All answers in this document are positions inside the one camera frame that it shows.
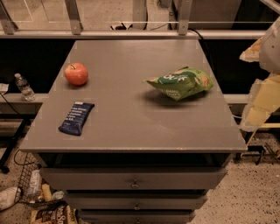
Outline white plastic bag on floor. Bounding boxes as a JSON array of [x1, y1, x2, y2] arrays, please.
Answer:
[[0, 186, 22, 211]]

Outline red apple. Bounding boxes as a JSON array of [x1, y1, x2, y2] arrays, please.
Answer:
[[64, 63, 88, 86]]

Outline middle drawer front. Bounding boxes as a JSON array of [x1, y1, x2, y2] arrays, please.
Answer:
[[65, 192, 207, 210]]

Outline grey drawer cabinet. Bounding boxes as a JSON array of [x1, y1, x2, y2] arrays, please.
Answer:
[[19, 38, 249, 224]]

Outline clear plastic water bottle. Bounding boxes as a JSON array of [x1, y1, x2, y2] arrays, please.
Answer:
[[14, 73, 36, 102]]

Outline green rice chip bag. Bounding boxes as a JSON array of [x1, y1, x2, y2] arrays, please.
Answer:
[[145, 66, 214, 101]]

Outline blue rxbar blueberry bar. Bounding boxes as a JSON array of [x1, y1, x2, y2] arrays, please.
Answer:
[[58, 101, 95, 137]]

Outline bottom drawer front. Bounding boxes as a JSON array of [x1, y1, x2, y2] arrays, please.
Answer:
[[79, 210, 195, 224]]

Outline black cable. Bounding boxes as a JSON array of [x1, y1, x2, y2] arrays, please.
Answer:
[[187, 28, 215, 71]]

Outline plastic bottle in basket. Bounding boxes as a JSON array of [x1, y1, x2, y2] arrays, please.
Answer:
[[27, 169, 42, 200]]

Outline brown snack bag on floor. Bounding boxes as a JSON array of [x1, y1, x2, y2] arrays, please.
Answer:
[[30, 205, 78, 224]]

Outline drawer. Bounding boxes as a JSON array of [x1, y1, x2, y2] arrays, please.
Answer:
[[40, 167, 227, 191], [65, 192, 207, 210], [79, 210, 195, 224]]

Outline yellow stand frame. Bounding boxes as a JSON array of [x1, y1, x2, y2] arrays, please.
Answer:
[[234, 122, 280, 165]]

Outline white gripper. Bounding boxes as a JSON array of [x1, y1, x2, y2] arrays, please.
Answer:
[[239, 17, 280, 132]]

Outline metal railing frame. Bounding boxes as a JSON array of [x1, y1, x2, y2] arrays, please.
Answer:
[[0, 0, 279, 39]]

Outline top drawer front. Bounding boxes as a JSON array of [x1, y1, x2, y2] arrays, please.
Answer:
[[40, 167, 227, 191]]

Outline black wire basket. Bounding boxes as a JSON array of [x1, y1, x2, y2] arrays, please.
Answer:
[[16, 153, 63, 209]]

